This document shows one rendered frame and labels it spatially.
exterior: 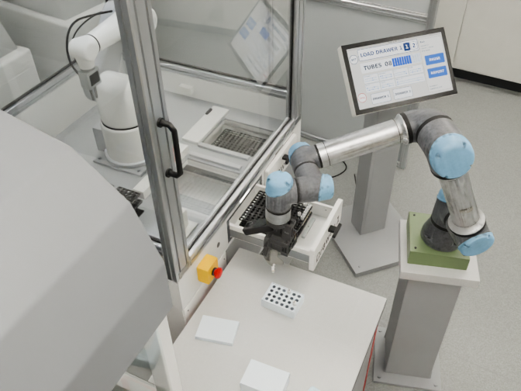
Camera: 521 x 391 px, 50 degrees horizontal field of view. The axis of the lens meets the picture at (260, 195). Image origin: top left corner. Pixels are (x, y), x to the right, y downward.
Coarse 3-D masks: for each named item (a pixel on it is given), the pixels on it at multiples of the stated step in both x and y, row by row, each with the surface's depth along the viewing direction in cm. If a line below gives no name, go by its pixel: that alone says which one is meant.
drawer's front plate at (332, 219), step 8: (336, 208) 203; (328, 216) 200; (336, 216) 206; (328, 224) 197; (336, 224) 210; (320, 232) 194; (328, 232) 200; (320, 240) 192; (328, 240) 204; (312, 248) 188; (320, 248) 195; (312, 256) 190; (320, 256) 199; (312, 264) 192
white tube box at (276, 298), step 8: (272, 288) 193; (280, 288) 193; (264, 296) 190; (272, 296) 190; (280, 296) 190; (288, 296) 190; (296, 296) 190; (264, 304) 190; (272, 304) 188; (280, 304) 188; (288, 304) 187; (296, 304) 187; (280, 312) 188; (288, 312) 186; (296, 312) 187
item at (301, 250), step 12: (252, 192) 219; (300, 204) 214; (312, 204) 211; (324, 204) 210; (312, 216) 213; (324, 216) 213; (240, 228) 201; (312, 228) 208; (252, 240) 202; (300, 240) 204; (312, 240) 204; (300, 252) 194
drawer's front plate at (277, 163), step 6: (294, 138) 237; (288, 144) 233; (282, 150) 230; (288, 150) 235; (276, 156) 227; (282, 156) 230; (276, 162) 225; (282, 162) 232; (270, 168) 221; (276, 168) 227; (282, 168) 234; (264, 174) 221; (264, 180) 223
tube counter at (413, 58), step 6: (408, 54) 248; (414, 54) 249; (384, 60) 246; (390, 60) 246; (396, 60) 247; (402, 60) 248; (408, 60) 248; (414, 60) 249; (420, 60) 250; (390, 66) 246; (396, 66) 247
